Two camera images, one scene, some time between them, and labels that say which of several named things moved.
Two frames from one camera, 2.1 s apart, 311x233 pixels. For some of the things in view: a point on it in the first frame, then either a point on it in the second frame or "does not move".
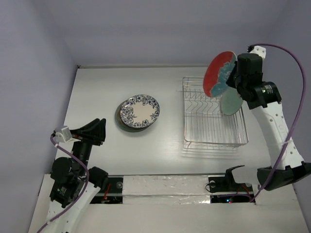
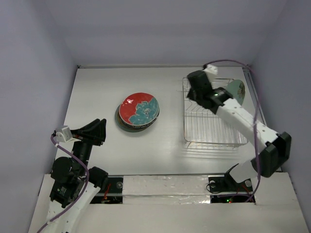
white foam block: x=165 y=189 does not move
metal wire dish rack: x=205 y=127 does not move
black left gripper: x=94 y=132 does not move
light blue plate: x=116 y=119 does not move
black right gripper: x=237 y=81 to x=194 y=93
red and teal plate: x=216 y=71 to x=139 y=108
